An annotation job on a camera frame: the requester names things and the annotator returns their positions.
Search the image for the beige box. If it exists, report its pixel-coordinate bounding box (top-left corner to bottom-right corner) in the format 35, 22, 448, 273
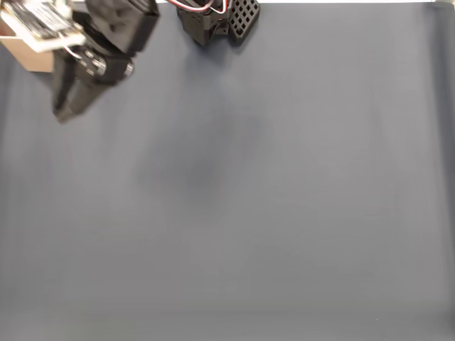
0, 21, 56, 72

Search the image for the dark blue table mat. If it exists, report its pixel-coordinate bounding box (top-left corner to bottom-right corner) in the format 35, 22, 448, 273
0, 2, 455, 341

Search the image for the white-mounted camera board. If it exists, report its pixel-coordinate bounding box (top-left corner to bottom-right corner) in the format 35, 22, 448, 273
0, 0, 86, 53

